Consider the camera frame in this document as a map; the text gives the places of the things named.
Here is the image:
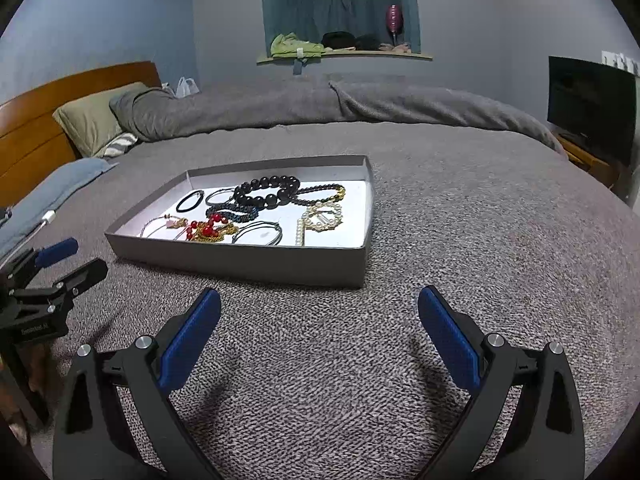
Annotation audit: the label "pearl and gold bracelet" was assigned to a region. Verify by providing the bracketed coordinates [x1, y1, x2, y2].
[301, 202, 345, 233]

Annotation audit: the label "red and gold bracelet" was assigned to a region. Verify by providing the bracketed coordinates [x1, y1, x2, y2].
[180, 212, 240, 245]

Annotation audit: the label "blue-grey cloth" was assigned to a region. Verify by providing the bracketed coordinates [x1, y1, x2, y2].
[0, 157, 118, 261]

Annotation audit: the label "striped pillow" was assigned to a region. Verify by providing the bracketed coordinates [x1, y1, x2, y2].
[95, 132, 138, 159]

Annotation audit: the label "dark blue bead bracelet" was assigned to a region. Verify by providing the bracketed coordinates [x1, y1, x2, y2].
[206, 202, 261, 223]

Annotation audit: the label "white wall hooks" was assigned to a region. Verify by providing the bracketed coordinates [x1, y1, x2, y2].
[601, 50, 640, 77]

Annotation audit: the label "black television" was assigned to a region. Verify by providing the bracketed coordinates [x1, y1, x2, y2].
[546, 56, 638, 167]

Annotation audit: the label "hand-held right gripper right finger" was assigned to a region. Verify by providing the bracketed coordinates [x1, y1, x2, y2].
[417, 285, 586, 480]

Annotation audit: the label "pink cord bracelet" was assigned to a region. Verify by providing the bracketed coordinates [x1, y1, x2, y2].
[140, 214, 188, 238]

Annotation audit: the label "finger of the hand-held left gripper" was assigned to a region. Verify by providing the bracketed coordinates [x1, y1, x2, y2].
[2, 237, 80, 287]
[9, 258, 110, 312]

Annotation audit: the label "black and gold bead bracelet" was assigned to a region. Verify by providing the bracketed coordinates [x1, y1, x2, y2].
[292, 183, 347, 207]

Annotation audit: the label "olive green pillow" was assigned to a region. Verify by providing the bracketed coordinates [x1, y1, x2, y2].
[52, 81, 148, 158]

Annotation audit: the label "green cloth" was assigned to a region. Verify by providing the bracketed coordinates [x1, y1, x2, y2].
[270, 32, 326, 58]

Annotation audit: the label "folded grey blanket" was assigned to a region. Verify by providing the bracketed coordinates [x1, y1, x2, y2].
[109, 77, 566, 153]

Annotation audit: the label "black cloth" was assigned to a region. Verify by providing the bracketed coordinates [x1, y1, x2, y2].
[321, 31, 383, 52]

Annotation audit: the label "large dark wooden bead bracelet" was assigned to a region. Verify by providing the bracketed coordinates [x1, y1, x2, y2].
[232, 175, 302, 211]

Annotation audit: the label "white charger cable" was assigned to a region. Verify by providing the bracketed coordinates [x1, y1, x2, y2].
[0, 211, 55, 261]

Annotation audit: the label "pink glass vase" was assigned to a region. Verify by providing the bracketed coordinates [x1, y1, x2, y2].
[384, 4, 405, 46]

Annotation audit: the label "white plastic bag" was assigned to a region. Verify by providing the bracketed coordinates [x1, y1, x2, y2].
[172, 76, 200, 98]

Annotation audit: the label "thin silver bangle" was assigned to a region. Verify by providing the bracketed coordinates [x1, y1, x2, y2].
[231, 220, 284, 247]

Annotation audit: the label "wooden television stand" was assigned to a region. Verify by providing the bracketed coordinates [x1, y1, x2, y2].
[557, 132, 623, 188]

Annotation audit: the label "wooden headboard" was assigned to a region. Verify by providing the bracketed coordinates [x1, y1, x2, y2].
[0, 61, 162, 208]

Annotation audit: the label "black hair tie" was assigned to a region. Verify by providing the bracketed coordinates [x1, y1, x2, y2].
[176, 189, 207, 213]

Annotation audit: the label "small silver bangle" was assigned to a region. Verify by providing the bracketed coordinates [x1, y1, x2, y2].
[205, 187, 237, 207]

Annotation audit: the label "grey cardboard tray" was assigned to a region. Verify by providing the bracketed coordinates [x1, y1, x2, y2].
[104, 154, 376, 289]

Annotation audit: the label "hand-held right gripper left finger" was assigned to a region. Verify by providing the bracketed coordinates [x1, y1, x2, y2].
[51, 287, 222, 480]

